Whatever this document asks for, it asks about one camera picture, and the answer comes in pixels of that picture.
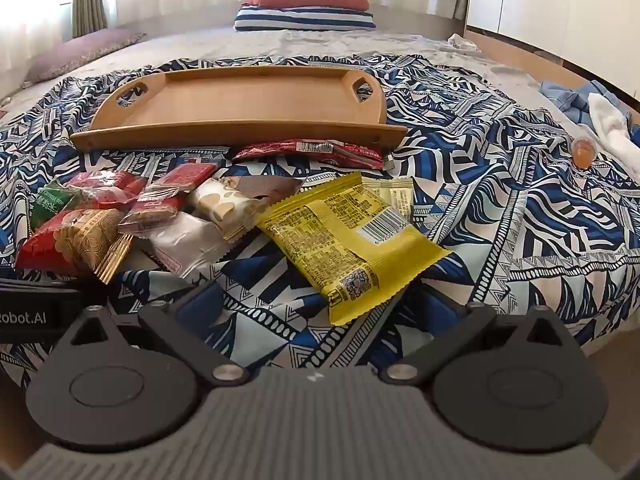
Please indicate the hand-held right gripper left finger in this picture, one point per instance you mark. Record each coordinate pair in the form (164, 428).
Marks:
(170, 330)

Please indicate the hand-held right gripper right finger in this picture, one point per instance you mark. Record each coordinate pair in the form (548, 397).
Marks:
(450, 332)

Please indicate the red and gold snack packet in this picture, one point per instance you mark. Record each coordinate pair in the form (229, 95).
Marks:
(70, 242)

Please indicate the white silver snack packet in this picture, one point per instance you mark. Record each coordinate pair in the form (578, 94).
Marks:
(185, 242)

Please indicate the green snack packet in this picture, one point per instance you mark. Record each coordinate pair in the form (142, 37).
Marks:
(50, 202)

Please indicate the red clear-window snack packet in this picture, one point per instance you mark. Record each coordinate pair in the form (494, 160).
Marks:
(150, 212)

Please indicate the cream dotted snack packet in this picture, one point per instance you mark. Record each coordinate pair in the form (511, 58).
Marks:
(222, 205)

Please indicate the large yellow snack packet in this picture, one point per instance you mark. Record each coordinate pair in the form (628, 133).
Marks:
(340, 240)

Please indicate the small pale yellow snack packet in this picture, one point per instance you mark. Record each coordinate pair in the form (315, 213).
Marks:
(392, 195)

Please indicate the red round cake packet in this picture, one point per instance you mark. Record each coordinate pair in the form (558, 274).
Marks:
(105, 185)

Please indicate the brown snack packet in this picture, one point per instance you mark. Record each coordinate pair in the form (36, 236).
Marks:
(265, 187)

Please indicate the long red snack packet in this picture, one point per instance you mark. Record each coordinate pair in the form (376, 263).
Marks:
(310, 152)

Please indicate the wooden tray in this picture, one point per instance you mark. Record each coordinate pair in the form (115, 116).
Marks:
(250, 100)

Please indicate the blue patterned blanket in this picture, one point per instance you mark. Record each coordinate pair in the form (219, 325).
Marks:
(500, 185)

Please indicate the orange jelly cup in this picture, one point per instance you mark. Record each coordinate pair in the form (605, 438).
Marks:
(583, 152)

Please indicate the light blue cloth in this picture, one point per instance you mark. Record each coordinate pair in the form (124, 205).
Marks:
(565, 97)

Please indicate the white cloth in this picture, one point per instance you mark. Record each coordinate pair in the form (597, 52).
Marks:
(610, 125)

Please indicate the purple pillow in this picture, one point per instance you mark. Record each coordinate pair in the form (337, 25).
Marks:
(80, 50)

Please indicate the crumpled white plastic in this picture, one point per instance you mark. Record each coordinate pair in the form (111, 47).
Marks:
(462, 42)

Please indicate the bed with grey sheet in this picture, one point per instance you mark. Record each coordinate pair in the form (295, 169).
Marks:
(225, 42)

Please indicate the blue white striped pillow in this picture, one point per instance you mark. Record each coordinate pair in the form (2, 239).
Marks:
(300, 19)

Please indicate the white wardrobe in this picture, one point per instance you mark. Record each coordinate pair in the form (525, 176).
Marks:
(550, 5)

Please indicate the wooden bed frame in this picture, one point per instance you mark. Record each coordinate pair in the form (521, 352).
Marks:
(525, 57)

